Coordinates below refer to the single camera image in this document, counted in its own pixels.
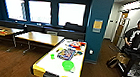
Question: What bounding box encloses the small green cup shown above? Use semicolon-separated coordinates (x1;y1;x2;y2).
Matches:
50;54;56;60

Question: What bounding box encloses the wooden office table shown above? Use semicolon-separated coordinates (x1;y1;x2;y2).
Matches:
13;29;65;59
0;25;25;47

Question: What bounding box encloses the white wall socket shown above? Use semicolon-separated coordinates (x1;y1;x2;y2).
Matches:
89;49;94;55

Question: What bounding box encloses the bright window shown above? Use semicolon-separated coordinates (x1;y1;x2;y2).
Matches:
55;1;88;29
2;0;30;22
26;0;54;25

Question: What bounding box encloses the blue snack box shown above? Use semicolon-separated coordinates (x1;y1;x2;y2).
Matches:
56;46;78;62

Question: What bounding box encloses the brown cardboard box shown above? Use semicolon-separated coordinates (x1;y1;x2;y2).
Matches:
116;52;132;67

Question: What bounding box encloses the orange item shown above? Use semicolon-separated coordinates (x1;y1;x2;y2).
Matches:
0;28;9;36

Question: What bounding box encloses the black wheeled cart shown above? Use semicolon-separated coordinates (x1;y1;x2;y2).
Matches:
115;46;140;77

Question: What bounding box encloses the dark sofa row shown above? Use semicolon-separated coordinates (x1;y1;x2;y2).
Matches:
0;19;87;41

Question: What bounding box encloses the yellow wall sign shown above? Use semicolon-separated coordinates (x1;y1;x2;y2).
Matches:
92;18;104;34

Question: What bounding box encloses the brown wooden door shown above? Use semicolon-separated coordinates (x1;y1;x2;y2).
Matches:
112;10;129;48

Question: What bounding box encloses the white air hockey table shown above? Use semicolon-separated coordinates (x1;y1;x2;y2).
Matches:
31;35;88;77

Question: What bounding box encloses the black sofa cushion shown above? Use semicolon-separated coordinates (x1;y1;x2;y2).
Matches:
64;21;83;33

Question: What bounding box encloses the brown backpack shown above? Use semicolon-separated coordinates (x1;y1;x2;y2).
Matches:
105;54;119;70

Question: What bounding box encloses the red flat item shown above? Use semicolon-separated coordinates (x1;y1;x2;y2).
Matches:
64;39;87;51

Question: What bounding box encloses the teal paddle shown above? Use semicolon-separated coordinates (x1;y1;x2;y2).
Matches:
76;50;85;57

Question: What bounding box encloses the person in dark shirt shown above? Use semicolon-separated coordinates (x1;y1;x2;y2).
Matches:
121;15;140;53

